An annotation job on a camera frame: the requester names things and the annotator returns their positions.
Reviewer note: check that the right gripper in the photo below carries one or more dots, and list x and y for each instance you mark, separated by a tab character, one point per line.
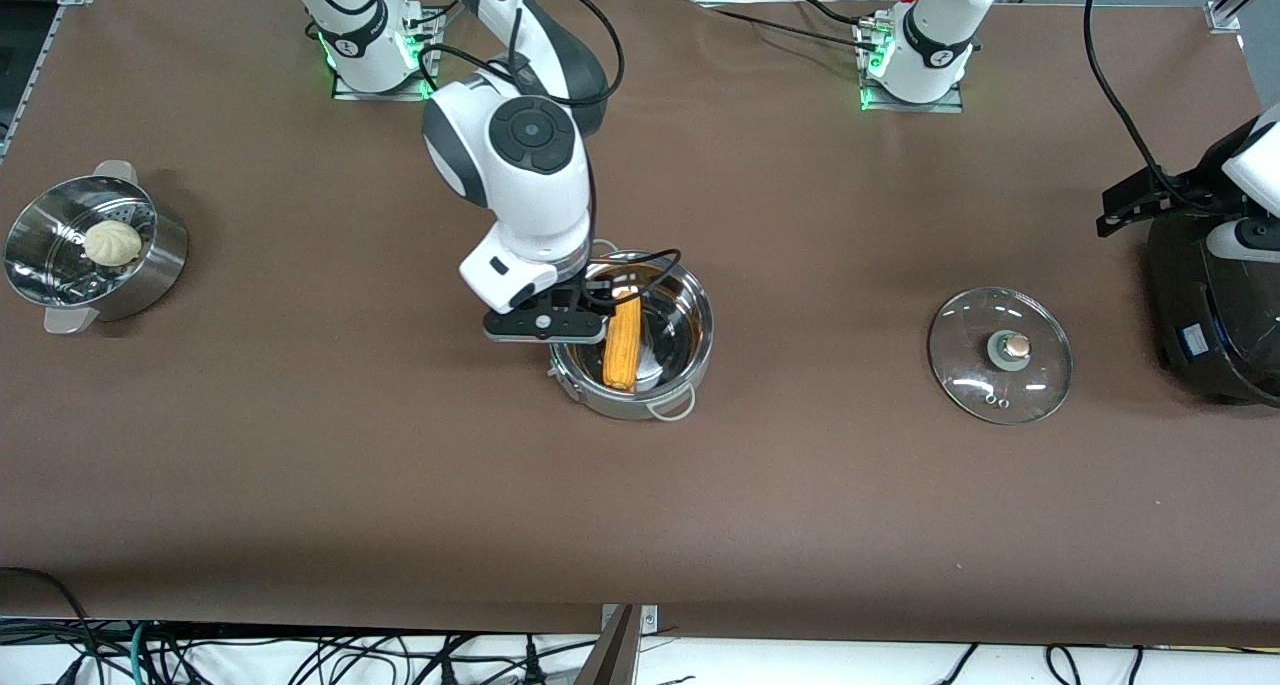
591	294

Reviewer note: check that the white steamed bun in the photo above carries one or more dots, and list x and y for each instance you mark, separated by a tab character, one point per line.
112	243

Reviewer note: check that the yellow corn cob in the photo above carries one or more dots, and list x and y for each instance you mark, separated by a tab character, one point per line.
622	350

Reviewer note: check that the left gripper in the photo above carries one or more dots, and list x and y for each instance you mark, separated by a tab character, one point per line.
1180	191

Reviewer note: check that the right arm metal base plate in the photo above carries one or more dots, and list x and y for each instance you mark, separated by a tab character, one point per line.
425	65

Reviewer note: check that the black rice cooker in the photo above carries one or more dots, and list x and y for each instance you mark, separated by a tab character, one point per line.
1200	315

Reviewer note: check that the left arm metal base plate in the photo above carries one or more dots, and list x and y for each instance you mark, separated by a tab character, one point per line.
955	100

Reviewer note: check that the stainless steel cooking pot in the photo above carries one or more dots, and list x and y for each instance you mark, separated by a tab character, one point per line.
680	335

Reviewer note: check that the steel steamer pot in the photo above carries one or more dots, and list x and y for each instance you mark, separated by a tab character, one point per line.
150	265

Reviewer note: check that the brown table cloth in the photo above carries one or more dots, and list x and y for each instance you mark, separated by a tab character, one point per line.
640	515

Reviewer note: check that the glass pot lid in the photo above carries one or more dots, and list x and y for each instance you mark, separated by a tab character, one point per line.
970	365

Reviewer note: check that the metal table edge bracket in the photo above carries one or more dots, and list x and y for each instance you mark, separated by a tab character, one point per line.
649	620

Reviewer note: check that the grey metal stand leg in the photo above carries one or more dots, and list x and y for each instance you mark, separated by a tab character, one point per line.
612	655

